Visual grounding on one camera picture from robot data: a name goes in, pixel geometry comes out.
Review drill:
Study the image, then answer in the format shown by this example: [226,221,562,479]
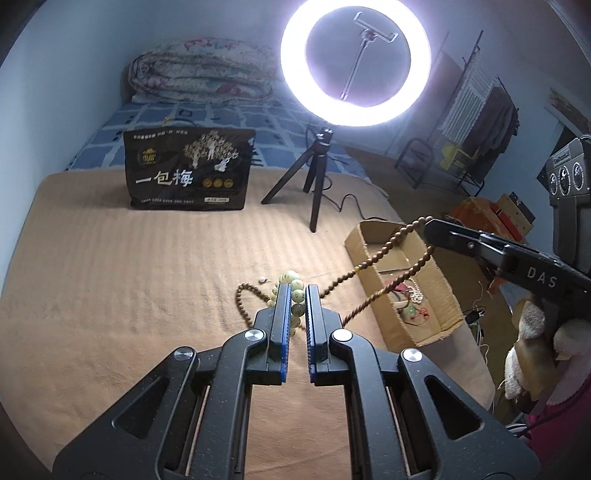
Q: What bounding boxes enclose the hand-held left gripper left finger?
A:
[53,282,296,480]

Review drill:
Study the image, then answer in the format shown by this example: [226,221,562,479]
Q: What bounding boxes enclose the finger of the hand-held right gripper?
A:
[424,217,509,254]
[425,231,507,278]

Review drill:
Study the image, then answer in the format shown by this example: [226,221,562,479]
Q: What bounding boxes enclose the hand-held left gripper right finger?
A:
[305,284,541,480]

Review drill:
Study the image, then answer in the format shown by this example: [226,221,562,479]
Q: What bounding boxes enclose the pale bead bracelet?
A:
[266,270,307,325]

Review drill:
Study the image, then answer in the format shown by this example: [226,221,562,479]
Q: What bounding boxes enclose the cardboard box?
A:
[344,220,464,348]

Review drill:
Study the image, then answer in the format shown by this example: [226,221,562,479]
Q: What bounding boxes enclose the brown bead necklace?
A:
[236,215,435,331]

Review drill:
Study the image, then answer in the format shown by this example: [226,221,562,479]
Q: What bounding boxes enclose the white necklace with green pendant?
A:
[392,282,431,324]

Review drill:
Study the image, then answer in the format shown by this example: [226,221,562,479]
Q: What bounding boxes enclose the person's right forearm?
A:
[503,299,591,417]

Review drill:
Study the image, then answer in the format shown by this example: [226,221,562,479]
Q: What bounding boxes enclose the orange box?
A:
[444,194,539,246]

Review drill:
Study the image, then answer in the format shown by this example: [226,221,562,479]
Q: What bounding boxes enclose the yellow box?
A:
[438,143,479,170]

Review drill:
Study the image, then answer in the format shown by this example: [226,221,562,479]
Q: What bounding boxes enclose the black metal shoe rack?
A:
[394,137,486,198]

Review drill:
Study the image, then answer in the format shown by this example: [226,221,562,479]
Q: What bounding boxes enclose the dark hanging clothes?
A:
[471,85,520,161]

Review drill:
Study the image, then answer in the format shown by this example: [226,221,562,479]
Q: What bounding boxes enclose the white striped hanging cloth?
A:
[441,65,498,140]

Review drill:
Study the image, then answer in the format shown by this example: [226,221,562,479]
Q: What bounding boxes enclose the black tripod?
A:
[261,126,337,234]

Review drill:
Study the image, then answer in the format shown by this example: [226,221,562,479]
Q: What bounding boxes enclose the tan blanket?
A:
[0,171,498,480]

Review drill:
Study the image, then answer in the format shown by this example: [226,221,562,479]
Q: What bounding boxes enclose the black clothes rack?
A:
[433,30,520,195]

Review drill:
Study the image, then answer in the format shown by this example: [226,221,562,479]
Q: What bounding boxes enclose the black snack bag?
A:
[124,128,257,212]

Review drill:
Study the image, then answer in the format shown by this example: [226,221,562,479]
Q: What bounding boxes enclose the blue patterned bed sheet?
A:
[62,96,371,180]

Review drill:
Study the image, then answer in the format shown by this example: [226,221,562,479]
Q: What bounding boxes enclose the folded floral quilt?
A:
[127,38,290,105]

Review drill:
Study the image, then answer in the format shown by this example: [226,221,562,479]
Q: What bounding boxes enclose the white cable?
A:
[464,302,496,371]

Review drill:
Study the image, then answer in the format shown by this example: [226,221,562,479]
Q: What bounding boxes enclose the black power cable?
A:
[318,184,399,223]

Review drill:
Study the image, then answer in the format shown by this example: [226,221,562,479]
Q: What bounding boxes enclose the wall picture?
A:
[545,87,583,131]

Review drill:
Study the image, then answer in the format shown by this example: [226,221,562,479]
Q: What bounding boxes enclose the white ring light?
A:
[280,0,433,128]

